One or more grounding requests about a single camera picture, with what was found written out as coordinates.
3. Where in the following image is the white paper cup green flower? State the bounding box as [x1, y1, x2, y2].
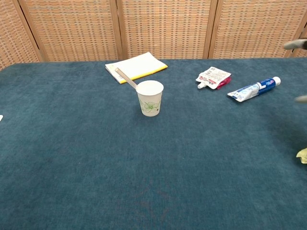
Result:
[135, 80, 165, 117]

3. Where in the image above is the woven folding screen panel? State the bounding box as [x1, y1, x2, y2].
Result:
[116, 0, 218, 60]
[0, 0, 43, 71]
[291, 20, 307, 58]
[208, 0, 307, 59]
[13, 0, 126, 63]

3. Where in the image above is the white red spout pouch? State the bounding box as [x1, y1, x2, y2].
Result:
[195, 66, 233, 90]

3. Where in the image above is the blue white toothpaste tube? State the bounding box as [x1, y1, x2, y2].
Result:
[226, 76, 282, 103]

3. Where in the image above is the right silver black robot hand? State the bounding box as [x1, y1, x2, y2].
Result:
[283, 38, 307, 104]

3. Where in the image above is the crumpled yellow paper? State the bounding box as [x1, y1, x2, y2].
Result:
[295, 148, 307, 165]

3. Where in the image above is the white notebook yellow edge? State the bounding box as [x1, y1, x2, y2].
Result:
[105, 51, 168, 85]

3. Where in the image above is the transparent plastic straw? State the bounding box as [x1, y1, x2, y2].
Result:
[114, 67, 139, 91]

